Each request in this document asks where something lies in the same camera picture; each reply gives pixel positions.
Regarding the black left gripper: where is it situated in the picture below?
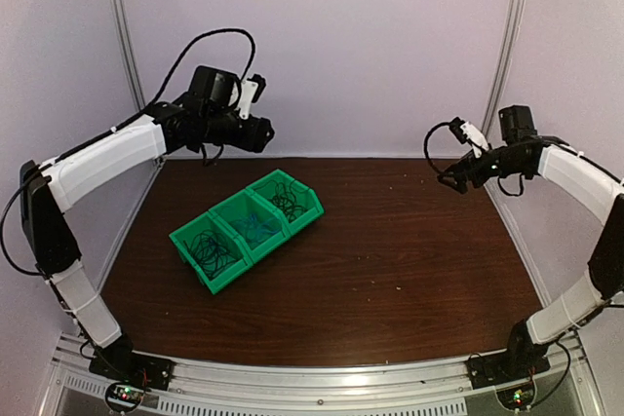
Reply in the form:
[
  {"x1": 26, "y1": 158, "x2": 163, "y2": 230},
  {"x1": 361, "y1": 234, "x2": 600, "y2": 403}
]
[{"x1": 203, "y1": 109, "x2": 274, "y2": 153}]

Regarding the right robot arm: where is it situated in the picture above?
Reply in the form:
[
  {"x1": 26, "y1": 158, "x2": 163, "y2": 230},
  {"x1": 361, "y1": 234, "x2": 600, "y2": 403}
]
[{"x1": 428, "y1": 104, "x2": 623, "y2": 379}]

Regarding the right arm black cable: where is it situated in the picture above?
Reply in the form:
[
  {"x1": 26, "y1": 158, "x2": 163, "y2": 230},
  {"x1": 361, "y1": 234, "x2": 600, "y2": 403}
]
[{"x1": 422, "y1": 121, "x2": 459, "y2": 178}]

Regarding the circuit board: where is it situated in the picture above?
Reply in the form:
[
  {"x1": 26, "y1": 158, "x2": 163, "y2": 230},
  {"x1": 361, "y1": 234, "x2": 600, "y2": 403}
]
[
  {"x1": 496, "y1": 383, "x2": 536, "y2": 411},
  {"x1": 104, "y1": 382, "x2": 145, "y2": 412}
]

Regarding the left green plastic bin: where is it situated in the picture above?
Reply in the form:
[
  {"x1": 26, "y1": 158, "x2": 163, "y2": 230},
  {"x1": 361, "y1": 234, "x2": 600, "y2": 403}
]
[{"x1": 169, "y1": 212, "x2": 252, "y2": 295}]

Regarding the right aluminium frame post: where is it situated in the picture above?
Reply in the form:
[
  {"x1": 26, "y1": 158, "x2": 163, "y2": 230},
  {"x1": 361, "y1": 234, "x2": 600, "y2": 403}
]
[{"x1": 481, "y1": 0, "x2": 527, "y2": 137}]

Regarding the middle green plastic bin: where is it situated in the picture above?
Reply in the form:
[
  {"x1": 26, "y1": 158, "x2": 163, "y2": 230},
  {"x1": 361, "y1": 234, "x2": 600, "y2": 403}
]
[{"x1": 210, "y1": 189, "x2": 291, "y2": 264}]

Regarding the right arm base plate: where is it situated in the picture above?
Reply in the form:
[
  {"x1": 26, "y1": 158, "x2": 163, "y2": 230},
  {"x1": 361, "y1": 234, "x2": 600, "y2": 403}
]
[{"x1": 465, "y1": 352, "x2": 551, "y2": 390}]

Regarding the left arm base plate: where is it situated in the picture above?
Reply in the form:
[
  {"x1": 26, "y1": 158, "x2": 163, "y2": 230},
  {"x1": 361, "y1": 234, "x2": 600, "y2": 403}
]
[{"x1": 89, "y1": 349, "x2": 174, "y2": 391}]

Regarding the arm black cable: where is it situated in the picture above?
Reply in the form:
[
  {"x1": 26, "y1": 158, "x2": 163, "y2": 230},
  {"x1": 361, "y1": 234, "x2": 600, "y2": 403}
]
[
  {"x1": 0, "y1": 29, "x2": 257, "y2": 276},
  {"x1": 422, "y1": 121, "x2": 459, "y2": 178}
]

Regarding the left aluminium frame post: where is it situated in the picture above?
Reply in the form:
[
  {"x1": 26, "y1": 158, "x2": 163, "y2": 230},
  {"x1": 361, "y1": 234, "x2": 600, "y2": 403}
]
[{"x1": 100, "y1": 0, "x2": 166, "y2": 178}]

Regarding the front aluminium rail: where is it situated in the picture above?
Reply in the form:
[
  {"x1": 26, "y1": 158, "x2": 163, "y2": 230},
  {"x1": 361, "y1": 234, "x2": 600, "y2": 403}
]
[{"x1": 38, "y1": 332, "x2": 599, "y2": 416}]

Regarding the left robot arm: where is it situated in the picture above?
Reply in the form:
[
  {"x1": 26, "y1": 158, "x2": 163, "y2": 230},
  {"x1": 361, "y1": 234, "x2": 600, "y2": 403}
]
[{"x1": 19, "y1": 65, "x2": 274, "y2": 381}]

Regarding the dark blue cable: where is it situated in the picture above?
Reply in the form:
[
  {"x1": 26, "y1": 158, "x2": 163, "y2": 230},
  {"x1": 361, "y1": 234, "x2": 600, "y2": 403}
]
[{"x1": 183, "y1": 228, "x2": 235, "y2": 279}]

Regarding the green plastic bin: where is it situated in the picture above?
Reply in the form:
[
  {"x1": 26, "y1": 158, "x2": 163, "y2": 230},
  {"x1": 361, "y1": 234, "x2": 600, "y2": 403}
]
[
  {"x1": 169, "y1": 212, "x2": 252, "y2": 295},
  {"x1": 248, "y1": 170, "x2": 325, "y2": 236},
  {"x1": 210, "y1": 189, "x2": 291, "y2": 264}
]

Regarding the brown cable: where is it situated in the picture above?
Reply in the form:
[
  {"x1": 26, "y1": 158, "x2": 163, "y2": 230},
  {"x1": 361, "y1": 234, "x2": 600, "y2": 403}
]
[{"x1": 265, "y1": 180, "x2": 308, "y2": 222}]

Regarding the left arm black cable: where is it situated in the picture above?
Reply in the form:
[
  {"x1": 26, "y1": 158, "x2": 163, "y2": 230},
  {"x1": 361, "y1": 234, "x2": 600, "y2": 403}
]
[{"x1": 0, "y1": 29, "x2": 257, "y2": 276}]

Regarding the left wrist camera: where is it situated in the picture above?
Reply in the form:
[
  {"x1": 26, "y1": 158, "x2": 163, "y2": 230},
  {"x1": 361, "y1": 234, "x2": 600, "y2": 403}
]
[{"x1": 237, "y1": 74, "x2": 266, "y2": 120}]

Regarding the light blue cable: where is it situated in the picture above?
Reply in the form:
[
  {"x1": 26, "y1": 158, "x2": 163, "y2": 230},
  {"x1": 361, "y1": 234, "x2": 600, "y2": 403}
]
[{"x1": 236, "y1": 213, "x2": 282, "y2": 245}]

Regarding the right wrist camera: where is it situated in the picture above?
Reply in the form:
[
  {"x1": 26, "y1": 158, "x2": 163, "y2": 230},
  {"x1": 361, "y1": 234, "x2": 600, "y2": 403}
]
[{"x1": 449, "y1": 117, "x2": 490, "y2": 159}]

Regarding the right circuit board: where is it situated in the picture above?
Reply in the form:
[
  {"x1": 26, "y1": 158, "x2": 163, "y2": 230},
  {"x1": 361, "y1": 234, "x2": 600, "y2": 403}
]
[{"x1": 496, "y1": 383, "x2": 536, "y2": 411}]

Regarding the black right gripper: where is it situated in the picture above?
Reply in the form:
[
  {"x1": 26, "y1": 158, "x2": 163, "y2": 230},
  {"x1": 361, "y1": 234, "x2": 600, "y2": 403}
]
[{"x1": 439, "y1": 145, "x2": 527, "y2": 194}]

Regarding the aluminium frame post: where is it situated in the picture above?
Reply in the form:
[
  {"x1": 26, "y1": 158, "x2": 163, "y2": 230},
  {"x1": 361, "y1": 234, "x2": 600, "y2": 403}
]
[
  {"x1": 100, "y1": 0, "x2": 166, "y2": 178},
  {"x1": 481, "y1": 0, "x2": 527, "y2": 137}
]

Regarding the right green plastic bin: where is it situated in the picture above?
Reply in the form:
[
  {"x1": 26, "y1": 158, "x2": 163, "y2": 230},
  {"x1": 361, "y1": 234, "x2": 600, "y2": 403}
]
[{"x1": 248, "y1": 170, "x2": 325, "y2": 236}]

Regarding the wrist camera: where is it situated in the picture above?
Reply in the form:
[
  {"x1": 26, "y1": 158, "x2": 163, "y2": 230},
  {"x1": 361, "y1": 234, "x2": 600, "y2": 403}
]
[
  {"x1": 449, "y1": 117, "x2": 490, "y2": 159},
  {"x1": 237, "y1": 74, "x2": 266, "y2": 120}
]

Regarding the left circuit board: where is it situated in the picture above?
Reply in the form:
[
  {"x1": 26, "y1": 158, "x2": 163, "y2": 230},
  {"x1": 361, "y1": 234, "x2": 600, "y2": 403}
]
[{"x1": 104, "y1": 382, "x2": 145, "y2": 412}]

